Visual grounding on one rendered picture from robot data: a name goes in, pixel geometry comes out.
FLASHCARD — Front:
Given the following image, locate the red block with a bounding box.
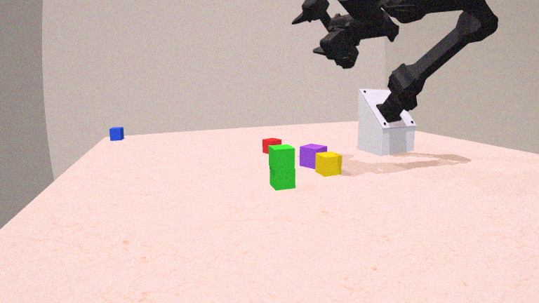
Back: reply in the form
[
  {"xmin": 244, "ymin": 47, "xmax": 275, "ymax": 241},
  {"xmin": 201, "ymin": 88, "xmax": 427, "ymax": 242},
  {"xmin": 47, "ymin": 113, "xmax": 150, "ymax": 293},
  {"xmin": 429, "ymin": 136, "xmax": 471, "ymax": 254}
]
[{"xmin": 262, "ymin": 138, "xmax": 281, "ymax": 154}]

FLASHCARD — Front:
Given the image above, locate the blue block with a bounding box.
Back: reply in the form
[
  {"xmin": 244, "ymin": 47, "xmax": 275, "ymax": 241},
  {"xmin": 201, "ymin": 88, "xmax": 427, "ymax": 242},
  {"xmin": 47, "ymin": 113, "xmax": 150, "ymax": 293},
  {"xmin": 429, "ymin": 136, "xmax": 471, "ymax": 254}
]
[{"xmin": 109, "ymin": 127, "xmax": 124, "ymax": 141}]

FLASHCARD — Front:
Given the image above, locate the purple block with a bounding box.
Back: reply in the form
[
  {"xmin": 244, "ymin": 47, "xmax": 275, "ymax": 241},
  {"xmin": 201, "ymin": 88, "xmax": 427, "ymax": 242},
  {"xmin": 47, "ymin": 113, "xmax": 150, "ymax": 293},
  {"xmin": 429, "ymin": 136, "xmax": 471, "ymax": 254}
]
[{"xmin": 300, "ymin": 144, "xmax": 327, "ymax": 169}]

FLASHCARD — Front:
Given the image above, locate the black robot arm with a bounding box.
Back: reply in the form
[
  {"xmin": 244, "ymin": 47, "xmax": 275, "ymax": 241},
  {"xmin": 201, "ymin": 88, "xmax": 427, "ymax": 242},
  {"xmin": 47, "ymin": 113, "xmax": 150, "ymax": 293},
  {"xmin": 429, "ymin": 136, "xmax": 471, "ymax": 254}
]
[{"xmin": 320, "ymin": 0, "xmax": 498, "ymax": 123}]

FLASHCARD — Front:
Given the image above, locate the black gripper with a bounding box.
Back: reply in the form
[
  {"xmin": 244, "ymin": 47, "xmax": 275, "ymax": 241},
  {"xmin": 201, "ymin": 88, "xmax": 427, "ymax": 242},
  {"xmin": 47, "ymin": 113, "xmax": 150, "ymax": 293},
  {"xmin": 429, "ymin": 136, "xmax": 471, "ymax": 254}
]
[{"xmin": 292, "ymin": 0, "xmax": 364, "ymax": 69}]

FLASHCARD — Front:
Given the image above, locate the yellow block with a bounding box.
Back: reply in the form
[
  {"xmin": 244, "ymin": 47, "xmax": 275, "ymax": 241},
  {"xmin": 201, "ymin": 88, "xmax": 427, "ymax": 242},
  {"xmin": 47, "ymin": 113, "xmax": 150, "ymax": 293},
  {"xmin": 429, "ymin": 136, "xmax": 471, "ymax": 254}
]
[{"xmin": 315, "ymin": 151, "xmax": 342, "ymax": 177}]

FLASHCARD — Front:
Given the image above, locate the green block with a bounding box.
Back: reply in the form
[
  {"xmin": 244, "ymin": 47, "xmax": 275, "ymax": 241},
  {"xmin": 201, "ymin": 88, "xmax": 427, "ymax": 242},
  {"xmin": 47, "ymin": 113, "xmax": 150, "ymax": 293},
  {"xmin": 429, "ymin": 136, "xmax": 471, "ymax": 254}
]
[
  {"xmin": 269, "ymin": 167, "xmax": 296, "ymax": 191},
  {"xmin": 269, "ymin": 144, "xmax": 295, "ymax": 171}
]

